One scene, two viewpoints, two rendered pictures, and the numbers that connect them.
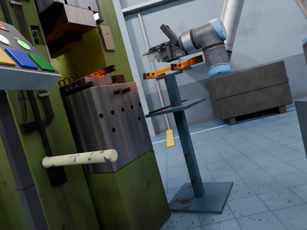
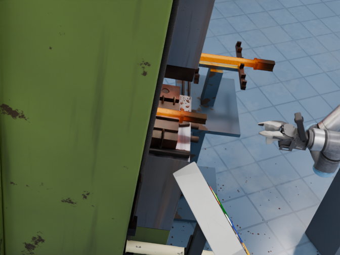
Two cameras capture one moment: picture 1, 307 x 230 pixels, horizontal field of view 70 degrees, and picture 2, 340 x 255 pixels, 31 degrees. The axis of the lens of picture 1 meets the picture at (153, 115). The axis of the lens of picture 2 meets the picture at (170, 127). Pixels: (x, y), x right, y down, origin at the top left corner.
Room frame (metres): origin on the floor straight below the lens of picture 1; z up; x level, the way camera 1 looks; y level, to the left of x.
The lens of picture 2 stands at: (-0.04, 1.38, 2.57)
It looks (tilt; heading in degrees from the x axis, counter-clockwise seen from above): 43 degrees down; 320
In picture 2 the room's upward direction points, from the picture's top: 13 degrees clockwise
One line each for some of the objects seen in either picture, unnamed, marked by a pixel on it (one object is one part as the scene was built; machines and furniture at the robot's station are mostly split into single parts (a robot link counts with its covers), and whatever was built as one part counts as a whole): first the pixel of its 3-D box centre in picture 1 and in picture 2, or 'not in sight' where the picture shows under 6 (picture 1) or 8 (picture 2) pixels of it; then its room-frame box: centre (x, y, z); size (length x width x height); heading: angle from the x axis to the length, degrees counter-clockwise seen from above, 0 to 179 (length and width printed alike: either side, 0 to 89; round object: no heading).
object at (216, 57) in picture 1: (216, 61); (326, 160); (0.92, -0.31, 0.86); 0.12 x 0.09 x 0.12; 159
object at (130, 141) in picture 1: (93, 128); (116, 154); (1.42, 0.39, 0.69); 0.56 x 0.38 x 0.45; 56
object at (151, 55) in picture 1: (150, 55); (269, 138); (1.04, -0.06, 0.97); 0.09 x 0.03 x 0.06; 67
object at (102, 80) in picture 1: (76, 89); (124, 118); (1.37, 0.42, 0.96); 0.42 x 0.20 x 0.09; 56
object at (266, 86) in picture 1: (245, 94); not in sight; (4.08, -1.74, 0.42); 1.21 x 0.99 x 0.84; 78
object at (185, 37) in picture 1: (189, 41); (314, 138); (0.97, -0.23, 0.98); 0.10 x 0.05 x 0.09; 146
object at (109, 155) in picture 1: (76, 159); (182, 253); (0.91, 0.36, 0.62); 0.44 x 0.05 x 0.05; 56
